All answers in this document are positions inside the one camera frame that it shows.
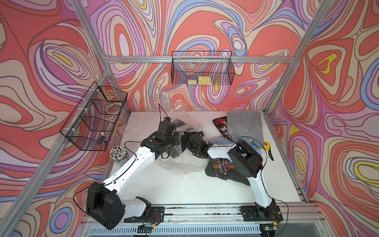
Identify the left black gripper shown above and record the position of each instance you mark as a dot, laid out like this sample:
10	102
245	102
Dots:
176	141

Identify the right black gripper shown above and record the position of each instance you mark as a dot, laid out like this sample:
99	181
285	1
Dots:
188	146

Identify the clear plastic vacuum bag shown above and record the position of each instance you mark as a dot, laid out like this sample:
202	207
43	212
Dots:
186	162

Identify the light blue shirt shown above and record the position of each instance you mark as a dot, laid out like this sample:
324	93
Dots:
221	140

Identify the red black buffalo plaid shirt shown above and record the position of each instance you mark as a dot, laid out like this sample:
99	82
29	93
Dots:
221	125

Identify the black button shirt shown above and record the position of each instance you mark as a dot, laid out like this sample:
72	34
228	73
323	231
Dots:
182	128

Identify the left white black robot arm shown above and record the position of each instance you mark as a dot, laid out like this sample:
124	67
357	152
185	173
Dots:
104	200

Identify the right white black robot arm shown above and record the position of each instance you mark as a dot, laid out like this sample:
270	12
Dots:
241	155

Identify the bundle of white sticks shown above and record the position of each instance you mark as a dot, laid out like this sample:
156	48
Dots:
120	155

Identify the yellow sticky note blocks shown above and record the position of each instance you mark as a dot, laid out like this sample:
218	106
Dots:
201	80

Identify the yellow tape measure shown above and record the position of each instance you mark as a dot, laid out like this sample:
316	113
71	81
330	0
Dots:
267	147

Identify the black wire basket left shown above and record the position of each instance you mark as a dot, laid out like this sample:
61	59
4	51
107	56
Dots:
92	123

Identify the black wire basket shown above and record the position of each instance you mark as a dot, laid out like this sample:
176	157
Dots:
92	123
190	64

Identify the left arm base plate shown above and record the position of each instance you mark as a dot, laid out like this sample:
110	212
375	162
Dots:
154	215

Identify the black wire basket back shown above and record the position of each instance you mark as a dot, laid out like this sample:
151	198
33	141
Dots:
190	64

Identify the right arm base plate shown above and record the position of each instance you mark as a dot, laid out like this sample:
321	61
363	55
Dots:
252	213

